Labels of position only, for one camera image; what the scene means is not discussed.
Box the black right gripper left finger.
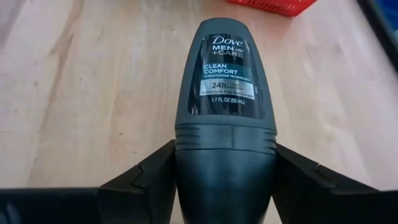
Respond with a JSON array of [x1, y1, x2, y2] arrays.
[[0, 139, 178, 224]]

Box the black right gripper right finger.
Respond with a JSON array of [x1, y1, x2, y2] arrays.
[[272, 142, 398, 224]]

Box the grey Dove deodorant roll-on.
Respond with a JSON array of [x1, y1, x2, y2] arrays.
[[174, 17, 279, 224]]

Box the red plastic basket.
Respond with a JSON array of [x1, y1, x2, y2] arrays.
[[226, 0, 318, 17]]

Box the black aluminium rig frame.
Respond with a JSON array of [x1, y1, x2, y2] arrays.
[[356, 0, 398, 73]]

